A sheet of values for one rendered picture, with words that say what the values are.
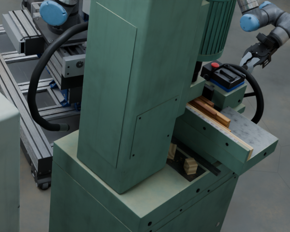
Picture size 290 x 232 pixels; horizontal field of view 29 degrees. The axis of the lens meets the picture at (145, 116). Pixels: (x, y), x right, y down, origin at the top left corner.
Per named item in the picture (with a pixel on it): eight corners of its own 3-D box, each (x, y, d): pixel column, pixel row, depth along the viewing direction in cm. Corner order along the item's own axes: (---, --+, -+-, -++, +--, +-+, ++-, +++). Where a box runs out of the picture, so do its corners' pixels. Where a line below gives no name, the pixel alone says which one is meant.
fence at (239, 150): (246, 161, 185) (250, 149, 182) (243, 163, 184) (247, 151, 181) (123, 74, 215) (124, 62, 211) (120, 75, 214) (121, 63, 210)
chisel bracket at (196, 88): (201, 98, 201) (206, 79, 196) (175, 112, 192) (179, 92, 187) (186, 88, 204) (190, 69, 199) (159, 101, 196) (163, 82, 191)
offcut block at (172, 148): (163, 148, 199) (165, 142, 197) (175, 151, 199) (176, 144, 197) (161, 156, 196) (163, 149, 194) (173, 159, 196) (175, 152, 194)
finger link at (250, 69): (246, 81, 232) (261, 66, 233) (245, 73, 226) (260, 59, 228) (240, 77, 233) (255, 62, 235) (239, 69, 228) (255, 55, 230)
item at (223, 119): (227, 130, 197) (230, 119, 194) (224, 132, 195) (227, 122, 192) (175, 94, 209) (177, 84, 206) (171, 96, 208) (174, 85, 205)
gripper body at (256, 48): (262, 70, 235) (281, 51, 237) (262, 58, 227) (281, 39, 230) (248, 60, 238) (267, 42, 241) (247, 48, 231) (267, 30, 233)
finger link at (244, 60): (240, 77, 233) (255, 62, 235) (239, 69, 228) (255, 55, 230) (234, 72, 234) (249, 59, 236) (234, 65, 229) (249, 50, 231)
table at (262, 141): (289, 141, 206) (294, 129, 203) (240, 176, 188) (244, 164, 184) (171, 64, 236) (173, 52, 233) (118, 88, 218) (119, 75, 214)
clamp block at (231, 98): (242, 103, 216) (248, 84, 210) (221, 116, 208) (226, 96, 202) (213, 84, 223) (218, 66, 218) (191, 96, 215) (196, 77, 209)
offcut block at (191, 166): (187, 174, 191) (189, 166, 188) (182, 167, 193) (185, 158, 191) (195, 173, 192) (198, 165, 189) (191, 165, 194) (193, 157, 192)
